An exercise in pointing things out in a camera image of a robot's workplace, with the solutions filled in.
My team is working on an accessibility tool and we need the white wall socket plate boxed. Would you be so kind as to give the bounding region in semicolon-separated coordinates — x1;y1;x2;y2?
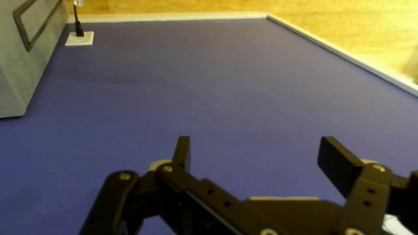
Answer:
65;31;94;46

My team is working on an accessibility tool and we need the black cable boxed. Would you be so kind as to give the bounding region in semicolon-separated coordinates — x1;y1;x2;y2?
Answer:
73;0;85;37

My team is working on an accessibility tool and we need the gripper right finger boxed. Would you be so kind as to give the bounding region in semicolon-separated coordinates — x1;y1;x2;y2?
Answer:
317;136;418;235

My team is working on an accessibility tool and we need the grey cabinet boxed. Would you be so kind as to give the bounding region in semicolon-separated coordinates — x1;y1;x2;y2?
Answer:
0;0;71;118

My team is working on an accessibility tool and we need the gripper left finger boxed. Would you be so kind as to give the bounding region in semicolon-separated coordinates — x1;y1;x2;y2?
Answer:
78;136;271;235

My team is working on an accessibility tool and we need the white baseboard trim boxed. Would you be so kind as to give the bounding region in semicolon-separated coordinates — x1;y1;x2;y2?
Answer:
67;12;418;97

